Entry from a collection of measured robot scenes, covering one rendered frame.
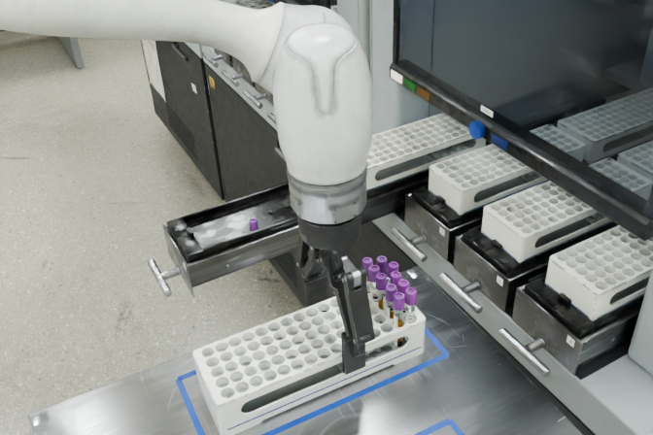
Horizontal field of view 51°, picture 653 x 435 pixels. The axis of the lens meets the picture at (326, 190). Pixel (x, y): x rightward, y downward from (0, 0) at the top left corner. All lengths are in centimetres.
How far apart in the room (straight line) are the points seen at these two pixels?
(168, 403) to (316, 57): 51
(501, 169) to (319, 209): 59
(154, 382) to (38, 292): 158
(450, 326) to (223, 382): 34
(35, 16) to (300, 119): 27
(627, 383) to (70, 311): 177
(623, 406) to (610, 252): 22
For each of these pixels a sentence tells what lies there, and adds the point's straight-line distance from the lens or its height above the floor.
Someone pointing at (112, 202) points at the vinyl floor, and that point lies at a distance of 288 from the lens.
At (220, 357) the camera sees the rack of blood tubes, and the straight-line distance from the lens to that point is 91.
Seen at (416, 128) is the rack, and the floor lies 86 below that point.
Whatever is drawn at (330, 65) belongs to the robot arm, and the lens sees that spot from 68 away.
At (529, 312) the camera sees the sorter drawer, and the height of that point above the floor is 78.
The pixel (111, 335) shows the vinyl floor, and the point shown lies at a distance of 229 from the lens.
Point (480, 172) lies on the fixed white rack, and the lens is 128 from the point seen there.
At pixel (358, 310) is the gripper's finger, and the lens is 82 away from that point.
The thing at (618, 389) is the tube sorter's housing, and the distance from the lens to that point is 111.
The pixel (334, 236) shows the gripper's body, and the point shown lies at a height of 106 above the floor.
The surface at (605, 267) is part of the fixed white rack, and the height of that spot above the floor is 86.
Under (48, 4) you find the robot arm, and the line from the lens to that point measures 73.
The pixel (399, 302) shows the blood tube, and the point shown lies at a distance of 89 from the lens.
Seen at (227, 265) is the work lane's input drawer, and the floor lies 78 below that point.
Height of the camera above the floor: 154
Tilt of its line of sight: 34 degrees down
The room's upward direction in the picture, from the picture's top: 3 degrees counter-clockwise
